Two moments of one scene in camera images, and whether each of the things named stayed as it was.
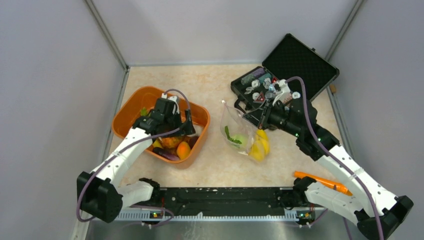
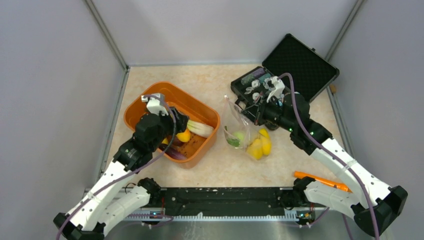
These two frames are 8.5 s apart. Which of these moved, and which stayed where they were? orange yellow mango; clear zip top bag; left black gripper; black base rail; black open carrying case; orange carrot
Moved: orange yellow mango; left black gripper
Stayed: black open carrying case; orange carrot; clear zip top bag; black base rail
